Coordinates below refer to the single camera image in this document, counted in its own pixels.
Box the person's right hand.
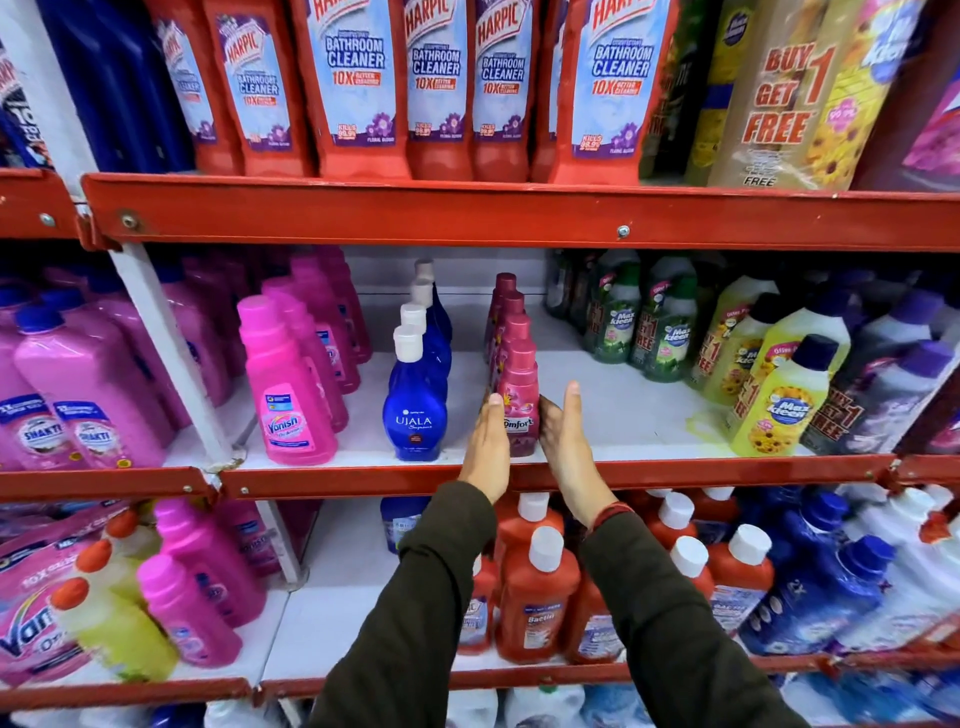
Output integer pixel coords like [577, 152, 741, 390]
[538, 381, 618, 527]

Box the person's left hand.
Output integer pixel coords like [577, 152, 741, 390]
[459, 393, 512, 506]

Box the dark pink fabric conditioner bottle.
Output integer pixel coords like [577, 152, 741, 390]
[491, 315, 535, 376]
[484, 273, 519, 331]
[487, 291, 526, 354]
[496, 341, 542, 459]

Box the person's right forearm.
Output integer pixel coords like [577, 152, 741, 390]
[579, 510, 811, 728]

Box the person's left forearm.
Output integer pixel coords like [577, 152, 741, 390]
[309, 480, 499, 728]

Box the blue bottle with white cap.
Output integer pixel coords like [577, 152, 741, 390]
[414, 259, 451, 309]
[399, 302, 453, 380]
[382, 324, 450, 463]
[409, 278, 454, 346]

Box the red thread wrist band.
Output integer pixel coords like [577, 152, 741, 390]
[589, 501, 636, 535]

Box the group of green floor cleaner bottles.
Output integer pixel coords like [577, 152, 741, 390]
[543, 249, 704, 384]

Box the small blue bottle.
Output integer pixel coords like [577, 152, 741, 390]
[379, 496, 433, 555]

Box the yellow floor cleaner bottle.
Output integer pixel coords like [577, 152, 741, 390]
[731, 288, 853, 421]
[726, 334, 840, 459]
[701, 293, 786, 407]
[685, 273, 781, 380]

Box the group of orange white-capped bottles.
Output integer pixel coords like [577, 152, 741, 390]
[457, 486, 777, 666]

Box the row of pink stain remover bottles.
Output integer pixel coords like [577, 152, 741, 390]
[153, 246, 374, 468]

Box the pink bottle with pink cap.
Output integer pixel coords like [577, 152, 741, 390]
[136, 552, 243, 669]
[153, 498, 268, 630]
[216, 499, 283, 579]

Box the white plastic bottle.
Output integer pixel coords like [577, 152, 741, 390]
[445, 688, 500, 728]
[502, 684, 586, 728]

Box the group of blue liquid bottles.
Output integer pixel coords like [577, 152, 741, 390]
[738, 489, 899, 658]

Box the group of purple-capped cleaner bottles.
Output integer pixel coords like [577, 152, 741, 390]
[799, 270, 960, 457]

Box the dark green cleaner bottle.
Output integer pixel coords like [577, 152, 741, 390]
[639, 0, 710, 183]

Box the row of red bathroom cleaner bottles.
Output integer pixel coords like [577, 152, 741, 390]
[144, 0, 680, 186]

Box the yellow cleaner bottle blue label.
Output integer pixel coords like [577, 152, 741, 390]
[684, 0, 760, 187]

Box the group of white cleaner bottles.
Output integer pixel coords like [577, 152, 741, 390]
[831, 481, 960, 655]

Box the yellow bottle with orange cap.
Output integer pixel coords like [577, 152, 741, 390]
[49, 576, 180, 683]
[75, 539, 151, 605]
[104, 509, 163, 560]

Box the yellow bottle twin pack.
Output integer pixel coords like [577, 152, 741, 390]
[708, 0, 927, 192]

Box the group of light blue packs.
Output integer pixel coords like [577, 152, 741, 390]
[776, 669, 960, 727]

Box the group of lilac blue-capped bottles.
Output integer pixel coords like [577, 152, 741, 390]
[0, 258, 192, 472]

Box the magenta floral cleaner bottle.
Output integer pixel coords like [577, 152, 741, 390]
[853, 0, 960, 193]

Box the pink stain remover pouch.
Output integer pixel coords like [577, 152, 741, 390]
[0, 501, 130, 688]

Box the group of dark blue bottles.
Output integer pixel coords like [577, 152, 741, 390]
[33, 0, 198, 175]

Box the long red shelf rail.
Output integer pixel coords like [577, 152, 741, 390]
[219, 453, 899, 501]
[80, 173, 960, 253]
[257, 646, 960, 705]

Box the white shelf upright post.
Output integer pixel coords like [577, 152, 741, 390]
[0, 0, 310, 590]

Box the short red shelf rail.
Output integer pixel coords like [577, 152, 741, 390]
[0, 465, 217, 504]
[0, 677, 254, 714]
[0, 168, 82, 242]
[892, 453, 960, 487]

